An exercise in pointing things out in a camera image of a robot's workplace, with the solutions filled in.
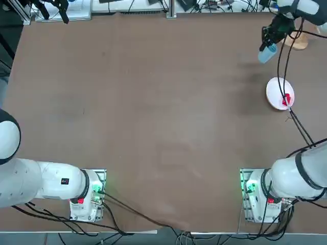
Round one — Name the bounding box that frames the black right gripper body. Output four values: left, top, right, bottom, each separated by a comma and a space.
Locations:
262, 12, 296, 43

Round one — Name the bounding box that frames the blue plastic cup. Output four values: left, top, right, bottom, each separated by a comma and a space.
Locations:
257, 43, 278, 64

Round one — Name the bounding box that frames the pink plate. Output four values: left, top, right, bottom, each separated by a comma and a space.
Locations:
265, 77, 295, 111

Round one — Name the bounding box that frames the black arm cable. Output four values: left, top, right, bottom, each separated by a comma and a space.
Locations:
282, 19, 316, 149

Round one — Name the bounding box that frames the black cable with grey sleeve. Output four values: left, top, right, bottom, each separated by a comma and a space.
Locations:
277, 38, 316, 149

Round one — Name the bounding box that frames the aluminium profile post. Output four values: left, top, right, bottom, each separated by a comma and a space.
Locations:
11, 0, 32, 26
166, 0, 177, 19

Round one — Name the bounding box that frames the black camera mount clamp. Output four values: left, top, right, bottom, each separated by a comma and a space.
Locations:
30, 0, 70, 25

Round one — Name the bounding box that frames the long black base cable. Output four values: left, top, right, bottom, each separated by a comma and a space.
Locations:
102, 192, 195, 245

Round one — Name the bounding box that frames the black floor cable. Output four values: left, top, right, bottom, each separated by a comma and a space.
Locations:
10, 201, 135, 236

